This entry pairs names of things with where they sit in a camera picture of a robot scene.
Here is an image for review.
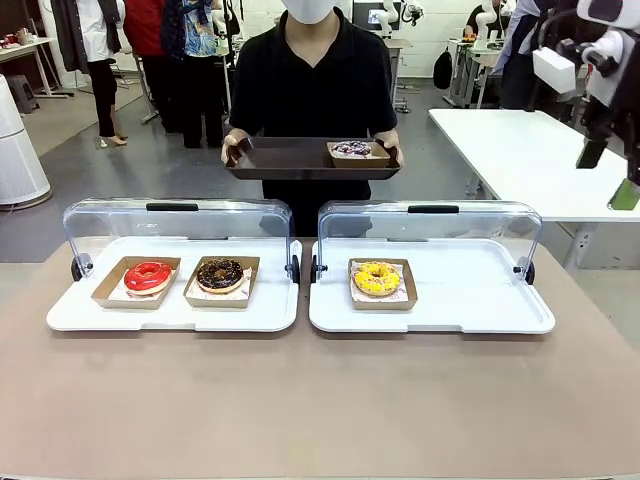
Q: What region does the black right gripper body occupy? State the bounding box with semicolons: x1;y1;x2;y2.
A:
602;39;640;156

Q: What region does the cardboard tray of yellow donut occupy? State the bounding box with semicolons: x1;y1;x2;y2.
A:
348;258;417;313

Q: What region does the purple white glazed donut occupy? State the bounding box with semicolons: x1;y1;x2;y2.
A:
331;140;374;158

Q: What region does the yellow sprinkled donut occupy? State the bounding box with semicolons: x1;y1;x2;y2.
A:
353;261;402;298

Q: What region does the dark brown serving tray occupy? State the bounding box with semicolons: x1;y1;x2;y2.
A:
222;136;404;181

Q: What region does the seated person in black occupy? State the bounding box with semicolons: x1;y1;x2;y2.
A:
463;0;502;42

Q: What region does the person in black shirt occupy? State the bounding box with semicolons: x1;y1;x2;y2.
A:
228;0;399;237

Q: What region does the cardboard tray of chocolate donut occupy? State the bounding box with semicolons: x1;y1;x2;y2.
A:
183;256;261;310

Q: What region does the chocolate sprinkled donut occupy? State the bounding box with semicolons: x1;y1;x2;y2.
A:
195;257;245;295

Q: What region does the red glazed donut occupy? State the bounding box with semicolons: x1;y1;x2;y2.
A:
123;260;174;297

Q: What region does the cardboard tray of red donut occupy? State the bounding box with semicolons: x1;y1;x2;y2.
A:
90;256;182;311

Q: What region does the person's left hand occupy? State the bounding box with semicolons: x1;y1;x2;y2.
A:
372;129;404;164

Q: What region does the person's right hand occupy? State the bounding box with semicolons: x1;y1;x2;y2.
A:
221;128;254;167

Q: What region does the white rectangular table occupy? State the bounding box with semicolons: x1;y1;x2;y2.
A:
428;108;640;274

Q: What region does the bystander in dark coat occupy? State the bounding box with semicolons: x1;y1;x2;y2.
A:
499;0;594;124

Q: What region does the clear display case lid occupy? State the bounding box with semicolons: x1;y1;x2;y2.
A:
317;200;544;281
63;198;294;279

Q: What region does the grey background work table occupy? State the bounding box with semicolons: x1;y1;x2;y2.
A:
446;37;502;109

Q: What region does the black backpack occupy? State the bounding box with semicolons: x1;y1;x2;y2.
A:
432;47;454;92

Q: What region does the white display case base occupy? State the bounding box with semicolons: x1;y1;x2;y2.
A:
46;235;304;334
308;237;557;335

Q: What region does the white printed paper liner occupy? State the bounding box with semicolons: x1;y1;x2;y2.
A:
107;284;169;305
351;263;405;304
191;266;253;304

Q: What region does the bystander in blue patterned shirt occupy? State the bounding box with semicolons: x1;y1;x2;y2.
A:
162;0;227;150

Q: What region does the bystander in red top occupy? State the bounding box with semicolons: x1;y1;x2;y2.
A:
123;0;174;134

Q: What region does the bystander in white shirt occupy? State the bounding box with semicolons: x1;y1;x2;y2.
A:
77;0;130;149

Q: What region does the grey hanging coat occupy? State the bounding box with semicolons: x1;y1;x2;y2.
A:
49;0;91;75

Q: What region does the white background desk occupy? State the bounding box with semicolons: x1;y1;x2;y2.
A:
0;37;76;100

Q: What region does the white air purifier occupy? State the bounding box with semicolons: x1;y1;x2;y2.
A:
0;73;53;207

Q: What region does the grey plastic stool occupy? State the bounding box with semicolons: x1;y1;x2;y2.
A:
5;74;41;114

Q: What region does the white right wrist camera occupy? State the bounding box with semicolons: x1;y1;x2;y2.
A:
531;46;577;95

